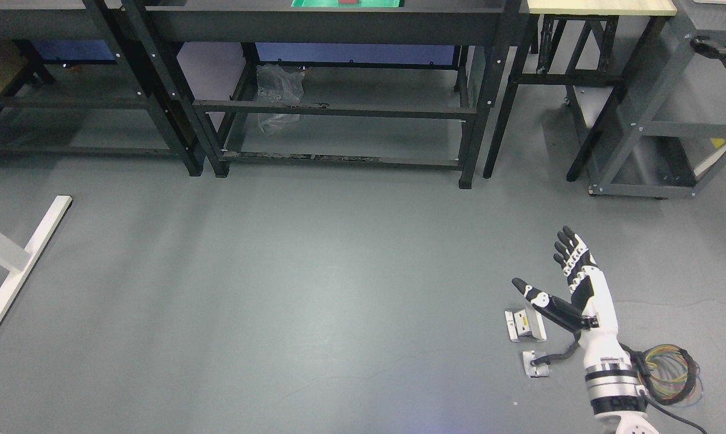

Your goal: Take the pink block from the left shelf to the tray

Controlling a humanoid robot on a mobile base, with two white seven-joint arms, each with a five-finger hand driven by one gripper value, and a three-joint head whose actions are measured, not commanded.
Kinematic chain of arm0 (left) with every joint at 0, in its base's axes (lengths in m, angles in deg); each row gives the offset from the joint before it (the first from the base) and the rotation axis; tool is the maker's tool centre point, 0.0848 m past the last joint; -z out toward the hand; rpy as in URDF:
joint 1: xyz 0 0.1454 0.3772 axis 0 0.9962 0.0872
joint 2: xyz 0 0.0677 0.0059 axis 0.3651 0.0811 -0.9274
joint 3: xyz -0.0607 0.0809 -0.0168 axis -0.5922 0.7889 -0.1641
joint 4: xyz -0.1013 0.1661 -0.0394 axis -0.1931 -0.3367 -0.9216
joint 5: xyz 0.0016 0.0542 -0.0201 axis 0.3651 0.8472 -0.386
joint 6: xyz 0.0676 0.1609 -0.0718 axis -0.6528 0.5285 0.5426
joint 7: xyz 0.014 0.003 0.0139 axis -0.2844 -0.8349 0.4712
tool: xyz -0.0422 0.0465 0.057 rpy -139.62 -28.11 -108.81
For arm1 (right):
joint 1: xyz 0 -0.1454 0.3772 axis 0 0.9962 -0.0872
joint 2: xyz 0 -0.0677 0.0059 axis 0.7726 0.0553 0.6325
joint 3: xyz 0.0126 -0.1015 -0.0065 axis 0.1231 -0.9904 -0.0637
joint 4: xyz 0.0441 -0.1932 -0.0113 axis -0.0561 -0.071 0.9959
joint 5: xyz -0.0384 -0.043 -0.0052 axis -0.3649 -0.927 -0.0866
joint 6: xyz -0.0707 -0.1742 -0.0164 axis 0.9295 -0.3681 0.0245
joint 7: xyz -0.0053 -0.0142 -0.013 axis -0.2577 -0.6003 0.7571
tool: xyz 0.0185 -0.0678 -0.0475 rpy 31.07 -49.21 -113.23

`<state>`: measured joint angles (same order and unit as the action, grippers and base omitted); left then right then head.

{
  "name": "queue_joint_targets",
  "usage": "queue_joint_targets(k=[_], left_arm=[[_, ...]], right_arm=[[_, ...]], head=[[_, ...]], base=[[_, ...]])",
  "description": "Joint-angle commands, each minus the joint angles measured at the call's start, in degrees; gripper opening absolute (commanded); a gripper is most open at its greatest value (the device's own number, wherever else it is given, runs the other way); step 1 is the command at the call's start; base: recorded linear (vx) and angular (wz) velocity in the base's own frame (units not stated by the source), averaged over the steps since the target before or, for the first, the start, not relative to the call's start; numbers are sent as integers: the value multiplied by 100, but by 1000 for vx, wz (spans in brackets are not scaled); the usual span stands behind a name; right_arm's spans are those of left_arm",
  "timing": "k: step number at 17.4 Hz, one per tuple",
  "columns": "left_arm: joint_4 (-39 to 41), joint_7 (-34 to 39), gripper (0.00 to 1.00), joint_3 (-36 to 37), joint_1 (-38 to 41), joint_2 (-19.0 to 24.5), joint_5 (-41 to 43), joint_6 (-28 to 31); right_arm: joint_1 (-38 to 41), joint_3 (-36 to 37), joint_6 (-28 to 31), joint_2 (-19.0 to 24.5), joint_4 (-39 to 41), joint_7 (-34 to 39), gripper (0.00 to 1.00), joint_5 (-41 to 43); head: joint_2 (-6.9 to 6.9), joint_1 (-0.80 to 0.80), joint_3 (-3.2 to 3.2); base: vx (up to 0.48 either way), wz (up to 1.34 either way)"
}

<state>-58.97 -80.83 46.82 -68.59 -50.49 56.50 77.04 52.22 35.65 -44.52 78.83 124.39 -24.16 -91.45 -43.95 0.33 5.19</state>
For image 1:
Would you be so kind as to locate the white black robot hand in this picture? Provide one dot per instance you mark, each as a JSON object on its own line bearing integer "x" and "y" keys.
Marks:
{"x": 590, "y": 314}

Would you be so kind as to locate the white robot forearm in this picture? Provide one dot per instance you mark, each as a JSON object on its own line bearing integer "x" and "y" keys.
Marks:
{"x": 617, "y": 397}

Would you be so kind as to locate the black metal shelf rack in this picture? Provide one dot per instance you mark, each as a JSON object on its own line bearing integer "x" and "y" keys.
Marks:
{"x": 420, "y": 67}

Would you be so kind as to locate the green plastic tray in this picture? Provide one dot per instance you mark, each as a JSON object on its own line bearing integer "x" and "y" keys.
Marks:
{"x": 334, "y": 4}

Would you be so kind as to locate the black left shelf rack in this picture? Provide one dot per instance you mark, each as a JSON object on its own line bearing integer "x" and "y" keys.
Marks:
{"x": 76, "y": 81}

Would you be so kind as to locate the small grey floor socket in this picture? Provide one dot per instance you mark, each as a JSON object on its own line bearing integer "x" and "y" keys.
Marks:
{"x": 531, "y": 367}

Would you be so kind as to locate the grey metal cart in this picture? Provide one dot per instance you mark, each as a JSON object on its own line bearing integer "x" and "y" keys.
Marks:
{"x": 663, "y": 134}

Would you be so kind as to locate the wooden top black table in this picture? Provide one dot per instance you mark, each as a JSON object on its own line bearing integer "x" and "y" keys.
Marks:
{"x": 592, "y": 62}

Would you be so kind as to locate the clear plastic bag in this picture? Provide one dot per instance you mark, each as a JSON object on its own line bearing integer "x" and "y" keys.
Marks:
{"x": 278, "y": 84}

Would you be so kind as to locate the white desk foot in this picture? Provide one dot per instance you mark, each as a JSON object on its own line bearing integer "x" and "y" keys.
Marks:
{"x": 20, "y": 260}

